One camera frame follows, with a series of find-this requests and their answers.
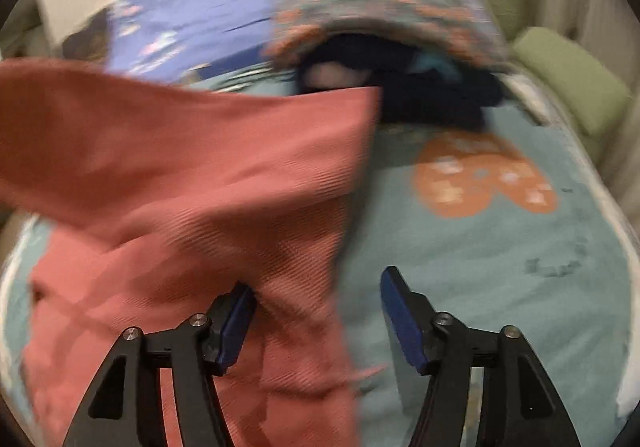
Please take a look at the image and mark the pink knit shirt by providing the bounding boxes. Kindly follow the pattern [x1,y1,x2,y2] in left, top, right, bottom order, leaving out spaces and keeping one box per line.
[0,58,386,447]

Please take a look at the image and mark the small green pillow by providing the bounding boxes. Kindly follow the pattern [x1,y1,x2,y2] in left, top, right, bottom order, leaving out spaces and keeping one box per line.
[467,0,526,40]

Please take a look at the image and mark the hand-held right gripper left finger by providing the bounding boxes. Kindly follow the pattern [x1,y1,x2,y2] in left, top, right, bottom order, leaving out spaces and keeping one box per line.
[62,282,258,447]

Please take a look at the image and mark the teal printed blanket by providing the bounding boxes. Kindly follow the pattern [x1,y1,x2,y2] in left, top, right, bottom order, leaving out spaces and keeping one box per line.
[0,62,633,447]

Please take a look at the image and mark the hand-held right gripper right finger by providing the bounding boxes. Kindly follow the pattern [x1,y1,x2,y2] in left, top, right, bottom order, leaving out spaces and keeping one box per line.
[380,266,583,447]

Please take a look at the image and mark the floral patterned cloth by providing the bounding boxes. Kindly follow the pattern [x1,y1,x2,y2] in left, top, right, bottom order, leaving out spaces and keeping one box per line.
[265,0,511,72]

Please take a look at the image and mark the purple printed blanket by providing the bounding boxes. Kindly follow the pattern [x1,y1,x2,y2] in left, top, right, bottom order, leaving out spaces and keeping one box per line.
[107,0,481,78]

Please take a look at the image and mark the large green pillow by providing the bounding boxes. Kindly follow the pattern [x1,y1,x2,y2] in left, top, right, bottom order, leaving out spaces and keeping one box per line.
[512,27,633,138]

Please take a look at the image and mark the navy printed garment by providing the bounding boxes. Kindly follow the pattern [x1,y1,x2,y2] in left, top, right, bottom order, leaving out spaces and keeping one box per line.
[295,29,506,130]

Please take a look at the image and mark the beige curtain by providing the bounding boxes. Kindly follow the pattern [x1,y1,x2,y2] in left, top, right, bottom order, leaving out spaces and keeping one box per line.
[525,0,640,228]

